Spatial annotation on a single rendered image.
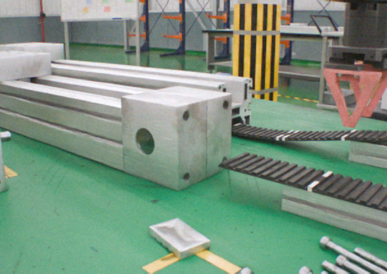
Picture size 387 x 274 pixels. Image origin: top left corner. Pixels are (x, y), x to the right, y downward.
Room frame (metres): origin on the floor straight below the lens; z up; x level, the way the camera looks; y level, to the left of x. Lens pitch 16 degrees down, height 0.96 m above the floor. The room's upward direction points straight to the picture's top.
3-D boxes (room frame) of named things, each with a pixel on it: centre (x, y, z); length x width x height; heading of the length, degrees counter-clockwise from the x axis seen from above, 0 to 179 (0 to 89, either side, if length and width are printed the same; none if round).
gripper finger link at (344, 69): (0.51, -0.21, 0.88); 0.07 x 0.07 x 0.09; 53
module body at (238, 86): (0.92, 0.24, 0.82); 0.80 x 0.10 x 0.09; 50
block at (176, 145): (0.49, 0.01, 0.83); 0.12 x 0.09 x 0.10; 140
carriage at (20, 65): (0.77, 0.36, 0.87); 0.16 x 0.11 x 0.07; 50
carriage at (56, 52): (1.08, 0.43, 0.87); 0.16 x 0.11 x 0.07; 50
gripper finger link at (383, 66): (0.55, -0.24, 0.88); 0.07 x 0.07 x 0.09; 53
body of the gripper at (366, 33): (0.53, -0.22, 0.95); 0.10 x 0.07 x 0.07; 143
